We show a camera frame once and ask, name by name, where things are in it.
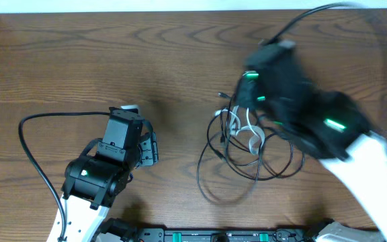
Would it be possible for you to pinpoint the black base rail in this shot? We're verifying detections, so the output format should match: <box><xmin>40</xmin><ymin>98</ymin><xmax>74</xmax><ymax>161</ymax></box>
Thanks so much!
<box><xmin>92</xmin><ymin>218</ymin><xmax>382</xmax><ymax>242</ymax></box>

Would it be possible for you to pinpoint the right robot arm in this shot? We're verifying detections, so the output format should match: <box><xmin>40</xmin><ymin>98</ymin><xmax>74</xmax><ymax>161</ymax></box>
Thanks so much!
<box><xmin>236</xmin><ymin>40</ymin><xmax>387</xmax><ymax>241</ymax></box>

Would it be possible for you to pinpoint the white cable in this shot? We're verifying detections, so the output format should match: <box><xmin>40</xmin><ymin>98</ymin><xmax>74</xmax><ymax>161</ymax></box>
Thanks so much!
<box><xmin>213</xmin><ymin>106</ymin><xmax>267</xmax><ymax>156</ymax></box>

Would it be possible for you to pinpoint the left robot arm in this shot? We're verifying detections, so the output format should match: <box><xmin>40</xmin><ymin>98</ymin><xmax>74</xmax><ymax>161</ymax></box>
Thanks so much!
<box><xmin>48</xmin><ymin>105</ymin><xmax>159</xmax><ymax>241</ymax></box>

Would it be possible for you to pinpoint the black usb cable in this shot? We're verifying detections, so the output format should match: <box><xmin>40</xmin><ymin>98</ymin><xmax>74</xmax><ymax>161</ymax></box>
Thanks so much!
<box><xmin>196</xmin><ymin>92</ymin><xmax>261</xmax><ymax>204</ymax></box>

